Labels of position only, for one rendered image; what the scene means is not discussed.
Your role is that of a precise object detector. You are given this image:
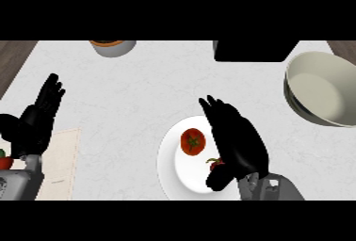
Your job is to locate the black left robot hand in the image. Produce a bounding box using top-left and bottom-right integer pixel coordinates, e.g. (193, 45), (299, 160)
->
(0, 72), (67, 160)

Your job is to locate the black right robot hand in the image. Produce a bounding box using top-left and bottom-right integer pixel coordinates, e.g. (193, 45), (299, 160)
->
(199, 94), (272, 192)

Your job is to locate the red tomato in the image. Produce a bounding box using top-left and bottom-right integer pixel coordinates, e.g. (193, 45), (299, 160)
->
(179, 127), (207, 157)

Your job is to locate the white plate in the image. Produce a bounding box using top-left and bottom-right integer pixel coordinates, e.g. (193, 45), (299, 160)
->
(156, 115), (243, 201)

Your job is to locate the pale grey-white bowl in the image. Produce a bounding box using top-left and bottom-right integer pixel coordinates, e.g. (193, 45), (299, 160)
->
(283, 51), (356, 129)

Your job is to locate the red pepper with green stem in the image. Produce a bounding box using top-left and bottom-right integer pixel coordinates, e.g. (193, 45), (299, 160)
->
(205, 157), (227, 172)

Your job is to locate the red vegetable with green stem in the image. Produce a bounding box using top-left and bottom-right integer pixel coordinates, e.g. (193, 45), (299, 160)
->
(0, 149), (15, 170)

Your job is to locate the beige cutting board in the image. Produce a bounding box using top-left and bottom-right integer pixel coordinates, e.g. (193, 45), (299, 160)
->
(0, 127), (83, 201)

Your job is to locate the grey pot with orange rim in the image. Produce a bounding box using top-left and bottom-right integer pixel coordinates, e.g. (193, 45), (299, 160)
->
(89, 40), (138, 58)

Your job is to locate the black flat appliance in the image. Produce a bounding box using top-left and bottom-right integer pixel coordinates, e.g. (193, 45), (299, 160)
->
(212, 40), (302, 63)

